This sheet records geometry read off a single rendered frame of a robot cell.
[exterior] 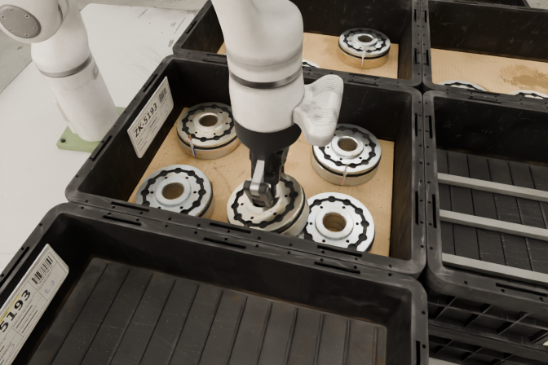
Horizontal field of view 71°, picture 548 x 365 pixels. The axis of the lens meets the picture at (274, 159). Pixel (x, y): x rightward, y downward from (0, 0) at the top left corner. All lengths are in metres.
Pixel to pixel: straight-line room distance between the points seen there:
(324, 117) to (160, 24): 0.93
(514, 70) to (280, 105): 0.63
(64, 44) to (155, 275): 0.43
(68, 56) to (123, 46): 0.44
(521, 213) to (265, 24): 0.46
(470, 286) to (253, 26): 0.31
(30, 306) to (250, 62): 0.34
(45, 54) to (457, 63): 0.76
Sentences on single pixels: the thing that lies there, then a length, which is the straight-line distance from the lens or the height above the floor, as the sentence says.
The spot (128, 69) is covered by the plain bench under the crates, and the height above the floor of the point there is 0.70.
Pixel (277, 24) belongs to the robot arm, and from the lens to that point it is 0.32.
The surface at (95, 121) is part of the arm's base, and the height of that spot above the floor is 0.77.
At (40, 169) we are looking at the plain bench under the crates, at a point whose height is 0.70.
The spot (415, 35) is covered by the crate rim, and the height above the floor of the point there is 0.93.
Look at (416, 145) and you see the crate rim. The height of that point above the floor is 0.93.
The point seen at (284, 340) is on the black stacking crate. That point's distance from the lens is 0.47.
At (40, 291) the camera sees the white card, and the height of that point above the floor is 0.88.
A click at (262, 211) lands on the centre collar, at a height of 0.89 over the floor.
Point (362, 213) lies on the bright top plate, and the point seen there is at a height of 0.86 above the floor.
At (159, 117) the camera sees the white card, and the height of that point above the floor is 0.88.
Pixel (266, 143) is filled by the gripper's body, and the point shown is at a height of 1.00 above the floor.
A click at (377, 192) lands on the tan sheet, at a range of 0.58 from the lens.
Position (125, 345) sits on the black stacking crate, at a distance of 0.49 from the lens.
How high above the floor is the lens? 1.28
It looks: 48 degrees down
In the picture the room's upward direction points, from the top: straight up
